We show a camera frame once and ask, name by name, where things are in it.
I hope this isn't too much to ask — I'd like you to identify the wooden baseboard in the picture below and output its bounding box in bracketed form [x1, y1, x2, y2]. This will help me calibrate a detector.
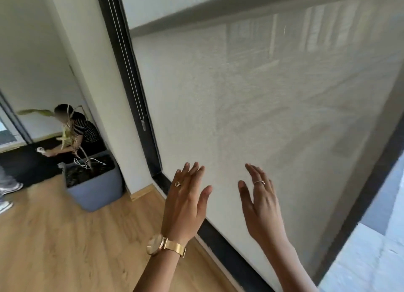
[129, 184, 165, 202]

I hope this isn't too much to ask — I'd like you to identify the person's right hand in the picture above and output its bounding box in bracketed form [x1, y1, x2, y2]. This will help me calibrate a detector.
[238, 163, 290, 250]

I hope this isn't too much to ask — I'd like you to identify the grey square planter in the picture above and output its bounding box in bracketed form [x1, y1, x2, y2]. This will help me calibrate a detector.
[63, 149, 124, 212]

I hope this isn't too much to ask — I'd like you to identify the person's left hand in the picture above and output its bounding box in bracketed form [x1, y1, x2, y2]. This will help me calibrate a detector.
[161, 162, 213, 243]

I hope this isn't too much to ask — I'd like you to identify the wilted potted plant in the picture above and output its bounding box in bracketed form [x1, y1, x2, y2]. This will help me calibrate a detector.
[17, 105, 107, 170]

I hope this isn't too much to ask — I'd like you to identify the dark framed side window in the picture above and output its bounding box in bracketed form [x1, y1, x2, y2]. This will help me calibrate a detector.
[0, 90, 33, 148]

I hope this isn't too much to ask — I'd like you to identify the person's right forearm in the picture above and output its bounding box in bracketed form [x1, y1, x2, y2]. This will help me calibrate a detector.
[268, 240, 320, 292]

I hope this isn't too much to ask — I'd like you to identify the white blind pull cord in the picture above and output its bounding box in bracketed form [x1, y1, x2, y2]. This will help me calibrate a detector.
[104, 0, 147, 132]

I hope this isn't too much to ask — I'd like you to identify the person's left forearm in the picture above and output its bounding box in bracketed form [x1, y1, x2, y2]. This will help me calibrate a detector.
[133, 250, 187, 292]

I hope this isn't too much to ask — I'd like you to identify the white translucent roller blind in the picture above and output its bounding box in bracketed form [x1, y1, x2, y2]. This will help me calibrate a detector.
[117, 0, 404, 292]

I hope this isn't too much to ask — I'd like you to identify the gold mesh wristwatch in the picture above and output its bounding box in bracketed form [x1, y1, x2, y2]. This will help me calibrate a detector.
[146, 233, 187, 258]

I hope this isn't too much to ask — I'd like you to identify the black window frame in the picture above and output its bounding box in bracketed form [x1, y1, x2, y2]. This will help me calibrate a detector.
[94, 0, 404, 292]

